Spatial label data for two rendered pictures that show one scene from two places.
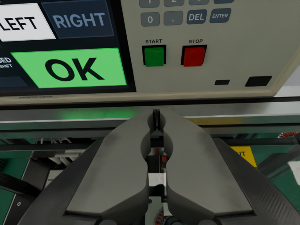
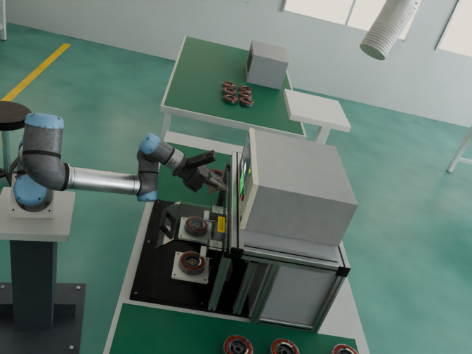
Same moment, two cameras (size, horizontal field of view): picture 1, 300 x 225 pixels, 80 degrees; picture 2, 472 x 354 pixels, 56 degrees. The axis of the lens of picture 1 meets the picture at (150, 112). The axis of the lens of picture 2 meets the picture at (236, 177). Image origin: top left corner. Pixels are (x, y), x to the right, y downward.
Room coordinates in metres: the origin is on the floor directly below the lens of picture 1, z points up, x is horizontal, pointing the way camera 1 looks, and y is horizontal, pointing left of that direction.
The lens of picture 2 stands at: (-0.23, -1.41, 2.13)
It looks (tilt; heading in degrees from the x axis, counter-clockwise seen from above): 32 degrees down; 77
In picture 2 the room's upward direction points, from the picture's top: 16 degrees clockwise
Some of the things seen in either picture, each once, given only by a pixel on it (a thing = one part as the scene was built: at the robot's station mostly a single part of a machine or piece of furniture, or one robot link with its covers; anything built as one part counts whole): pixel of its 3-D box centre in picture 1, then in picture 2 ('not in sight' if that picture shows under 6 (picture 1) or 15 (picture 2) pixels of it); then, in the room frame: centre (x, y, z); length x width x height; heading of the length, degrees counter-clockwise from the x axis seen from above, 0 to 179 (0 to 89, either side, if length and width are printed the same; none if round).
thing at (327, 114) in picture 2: not in sight; (304, 140); (0.68, 0.94, 0.98); 0.37 x 0.35 x 0.46; 85
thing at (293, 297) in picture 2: not in sight; (296, 298); (0.40, -0.27, 0.91); 0.28 x 0.03 x 0.32; 175
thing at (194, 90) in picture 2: not in sight; (226, 114); (0.42, 2.43, 0.37); 1.85 x 1.10 x 0.75; 85
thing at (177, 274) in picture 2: not in sight; (191, 267); (0.02, -0.04, 0.78); 0.15 x 0.15 x 0.01; 85
